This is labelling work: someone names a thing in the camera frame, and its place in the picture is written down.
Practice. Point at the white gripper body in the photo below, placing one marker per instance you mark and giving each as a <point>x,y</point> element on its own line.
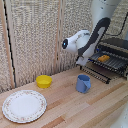
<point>81,61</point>

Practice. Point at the black ribbed rack tray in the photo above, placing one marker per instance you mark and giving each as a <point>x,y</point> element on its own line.
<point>96,74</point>

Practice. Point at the blue plastic cup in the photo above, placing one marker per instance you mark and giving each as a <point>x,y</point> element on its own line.
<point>82,84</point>

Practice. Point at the yellow plastic bowl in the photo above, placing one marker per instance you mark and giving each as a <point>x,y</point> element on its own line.
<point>44,81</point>

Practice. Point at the white floral rim plate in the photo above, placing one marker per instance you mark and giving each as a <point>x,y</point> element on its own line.
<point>24,106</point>

